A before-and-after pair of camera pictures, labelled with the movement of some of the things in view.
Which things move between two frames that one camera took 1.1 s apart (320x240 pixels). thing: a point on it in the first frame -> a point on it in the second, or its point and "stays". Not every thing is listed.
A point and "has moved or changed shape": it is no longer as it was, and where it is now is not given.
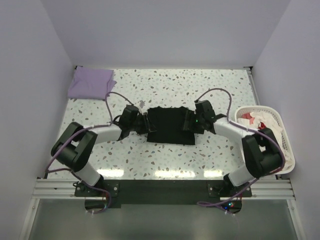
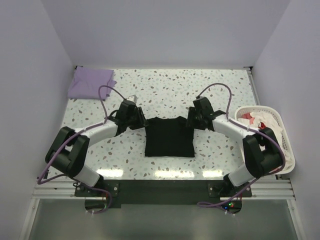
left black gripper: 144,117 -> 141,121
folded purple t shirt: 91,83 stays
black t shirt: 168,124 has moved or changed shape
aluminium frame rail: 63,189 stays
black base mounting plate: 163,191 stays
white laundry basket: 282,127 stays
